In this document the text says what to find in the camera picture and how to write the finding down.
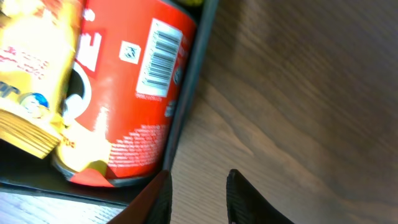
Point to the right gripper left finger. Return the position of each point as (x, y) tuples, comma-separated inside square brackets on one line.
[(152, 206)]

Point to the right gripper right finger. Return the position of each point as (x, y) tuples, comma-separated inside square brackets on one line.
[(245, 204)]

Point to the dark green box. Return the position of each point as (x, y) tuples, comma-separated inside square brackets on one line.
[(24, 173)]

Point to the red Pringles can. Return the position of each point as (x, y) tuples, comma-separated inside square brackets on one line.
[(123, 91)]

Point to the yellow orange candy packet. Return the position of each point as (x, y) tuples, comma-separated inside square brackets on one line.
[(38, 46)]

